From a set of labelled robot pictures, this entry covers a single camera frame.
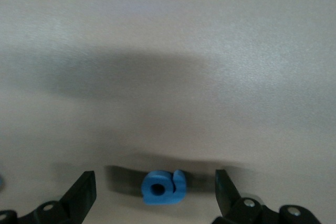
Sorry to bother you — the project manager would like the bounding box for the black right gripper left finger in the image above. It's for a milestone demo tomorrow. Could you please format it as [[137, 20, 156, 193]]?
[[18, 170, 97, 224]]

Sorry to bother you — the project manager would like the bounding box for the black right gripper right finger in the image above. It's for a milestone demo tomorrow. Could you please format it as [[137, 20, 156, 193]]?
[[212, 169, 281, 224]]

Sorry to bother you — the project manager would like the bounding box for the blue foam small letter a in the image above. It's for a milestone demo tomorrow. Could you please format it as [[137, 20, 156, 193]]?
[[141, 169, 187, 206]]

